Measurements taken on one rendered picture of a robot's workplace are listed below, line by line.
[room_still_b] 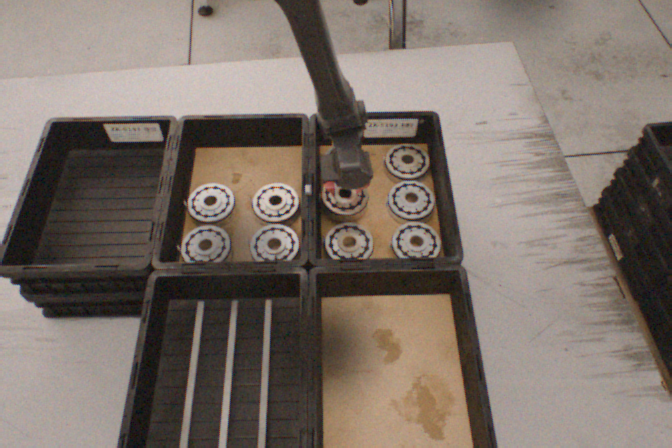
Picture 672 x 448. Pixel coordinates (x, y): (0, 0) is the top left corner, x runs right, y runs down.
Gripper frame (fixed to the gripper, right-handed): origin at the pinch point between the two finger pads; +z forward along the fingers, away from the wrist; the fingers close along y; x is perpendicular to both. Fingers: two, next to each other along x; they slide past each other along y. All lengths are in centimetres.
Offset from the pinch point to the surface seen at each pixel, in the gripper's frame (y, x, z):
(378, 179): 9.0, 6.6, 6.3
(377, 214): 7.1, -3.0, 6.1
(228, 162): -25.5, 16.3, 6.9
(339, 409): -7.0, -43.5, 5.6
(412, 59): 30, 60, 20
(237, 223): -24.0, -1.3, 6.6
